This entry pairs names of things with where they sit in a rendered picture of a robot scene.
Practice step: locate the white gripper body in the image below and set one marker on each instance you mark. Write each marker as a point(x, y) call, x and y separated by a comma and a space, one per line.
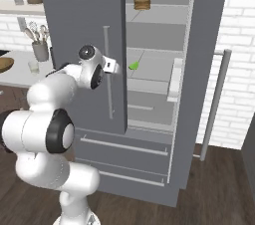
point(115, 66)

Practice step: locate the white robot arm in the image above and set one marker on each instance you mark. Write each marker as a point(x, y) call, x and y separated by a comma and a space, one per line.
point(43, 129)

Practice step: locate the green lemon wedge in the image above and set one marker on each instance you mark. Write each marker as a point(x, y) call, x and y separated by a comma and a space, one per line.
point(134, 66)

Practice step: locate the grey fridge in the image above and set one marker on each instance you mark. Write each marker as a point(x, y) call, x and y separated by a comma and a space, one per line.
point(156, 36)

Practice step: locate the white fridge door bin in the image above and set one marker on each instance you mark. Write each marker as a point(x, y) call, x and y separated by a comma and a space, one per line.
point(175, 83)

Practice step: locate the grey fridge crisper drawer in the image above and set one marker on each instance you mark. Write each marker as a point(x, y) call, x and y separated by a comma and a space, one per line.
point(156, 114)

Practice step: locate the grey closed fridge door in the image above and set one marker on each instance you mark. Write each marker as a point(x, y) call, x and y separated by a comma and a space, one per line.
point(79, 10)

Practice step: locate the clear drinking glass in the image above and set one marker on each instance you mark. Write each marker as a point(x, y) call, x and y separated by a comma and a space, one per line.
point(33, 68)

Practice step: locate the grey open fridge door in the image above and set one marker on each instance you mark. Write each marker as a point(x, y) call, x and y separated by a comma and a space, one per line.
point(202, 36)

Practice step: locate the grey fridge drawer front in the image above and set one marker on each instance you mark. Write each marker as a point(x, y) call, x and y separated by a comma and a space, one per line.
point(139, 190)
point(132, 157)

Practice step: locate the brown wooden bowl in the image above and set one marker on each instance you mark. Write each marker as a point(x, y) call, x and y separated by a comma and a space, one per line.
point(6, 64)

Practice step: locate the grey utensil pot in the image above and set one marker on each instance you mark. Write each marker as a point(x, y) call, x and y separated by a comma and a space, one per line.
point(41, 52)

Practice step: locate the metal whisk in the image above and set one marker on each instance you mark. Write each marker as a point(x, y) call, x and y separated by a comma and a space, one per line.
point(33, 28)

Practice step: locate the wooden spoon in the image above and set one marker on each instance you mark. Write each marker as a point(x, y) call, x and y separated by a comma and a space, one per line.
point(29, 33)

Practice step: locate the brown base cupboards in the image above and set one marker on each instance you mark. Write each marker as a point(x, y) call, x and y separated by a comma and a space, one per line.
point(13, 98)

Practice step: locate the dark grey cabinet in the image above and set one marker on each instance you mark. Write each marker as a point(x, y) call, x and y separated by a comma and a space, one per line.
point(249, 162)

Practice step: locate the pale wall shelf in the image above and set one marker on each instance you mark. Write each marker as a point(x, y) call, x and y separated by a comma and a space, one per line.
point(20, 8)

